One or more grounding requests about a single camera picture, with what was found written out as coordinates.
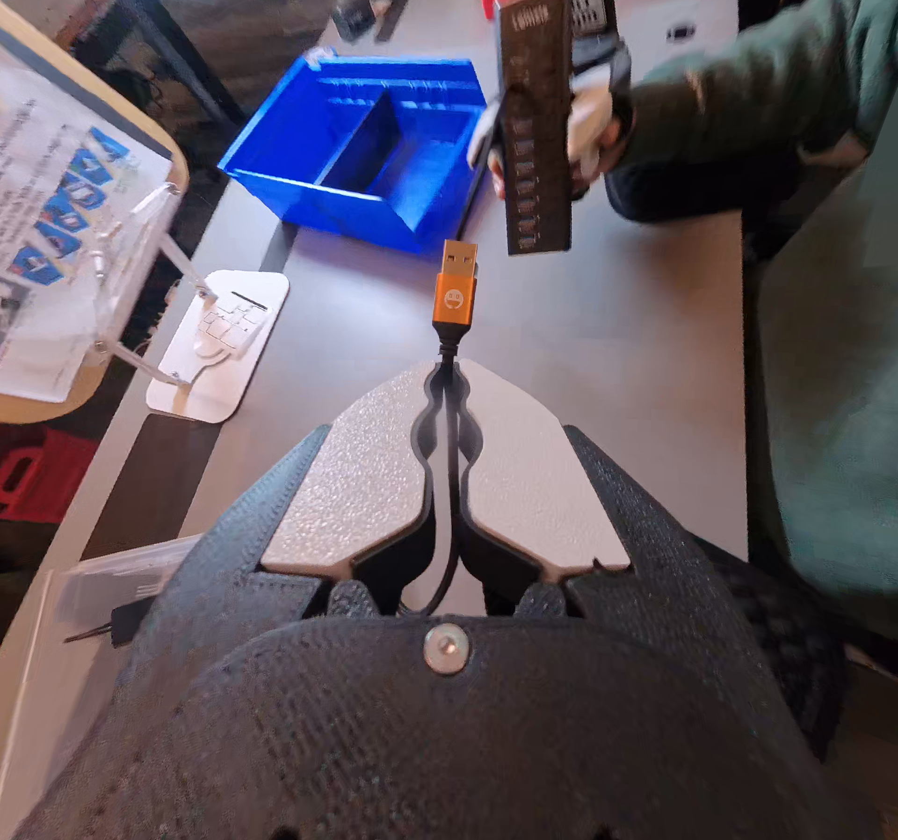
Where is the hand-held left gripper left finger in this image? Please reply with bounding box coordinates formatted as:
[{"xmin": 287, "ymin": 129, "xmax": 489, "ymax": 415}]
[{"xmin": 260, "ymin": 361, "xmax": 444, "ymax": 579}]

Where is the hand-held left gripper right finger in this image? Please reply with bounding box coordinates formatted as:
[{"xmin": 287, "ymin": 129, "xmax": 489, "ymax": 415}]
[{"xmin": 455, "ymin": 359, "xmax": 632, "ymax": 583}]

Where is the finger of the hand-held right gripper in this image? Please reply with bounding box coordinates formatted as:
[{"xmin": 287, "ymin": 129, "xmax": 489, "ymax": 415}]
[{"xmin": 466, "ymin": 97, "xmax": 504, "ymax": 170}]

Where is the black usb hub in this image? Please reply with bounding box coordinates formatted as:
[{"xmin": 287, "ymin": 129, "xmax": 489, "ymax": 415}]
[
  {"xmin": 493, "ymin": 0, "xmax": 575, "ymax": 256},
  {"xmin": 63, "ymin": 598, "xmax": 157, "ymax": 648}
]

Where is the blue plastic bin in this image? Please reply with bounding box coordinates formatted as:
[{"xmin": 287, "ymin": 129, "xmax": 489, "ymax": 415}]
[{"xmin": 217, "ymin": 50, "xmax": 490, "ymax": 255}]

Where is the clear plastic bin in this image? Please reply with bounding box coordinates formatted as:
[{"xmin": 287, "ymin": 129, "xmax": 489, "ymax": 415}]
[{"xmin": 0, "ymin": 533, "xmax": 206, "ymax": 837}]

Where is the person's right forearm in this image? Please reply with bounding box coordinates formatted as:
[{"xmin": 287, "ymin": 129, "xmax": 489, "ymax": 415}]
[{"xmin": 607, "ymin": 0, "xmax": 898, "ymax": 184}]

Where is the person's right hand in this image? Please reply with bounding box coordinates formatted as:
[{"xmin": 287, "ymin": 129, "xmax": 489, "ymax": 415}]
[{"xmin": 570, "ymin": 104, "xmax": 637, "ymax": 202}]

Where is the black divider panel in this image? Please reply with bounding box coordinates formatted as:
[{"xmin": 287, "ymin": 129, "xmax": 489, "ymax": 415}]
[{"xmin": 316, "ymin": 91, "xmax": 404, "ymax": 191}]

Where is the white document stand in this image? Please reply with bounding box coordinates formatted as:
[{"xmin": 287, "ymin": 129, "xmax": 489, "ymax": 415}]
[{"xmin": 0, "ymin": 1, "xmax": 290, "ymax": 425}]

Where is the printed instruction sheet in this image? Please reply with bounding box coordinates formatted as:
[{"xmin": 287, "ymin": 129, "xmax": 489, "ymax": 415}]
[{"xmin": 0, "ymin": 47, "xmax": 174, "ymax": 403}]

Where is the red handled basket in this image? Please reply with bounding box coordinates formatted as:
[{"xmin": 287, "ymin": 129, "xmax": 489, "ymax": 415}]
[{"xmin": 0, "ymin": 426, "xmax": 99, "ymax": 525}]

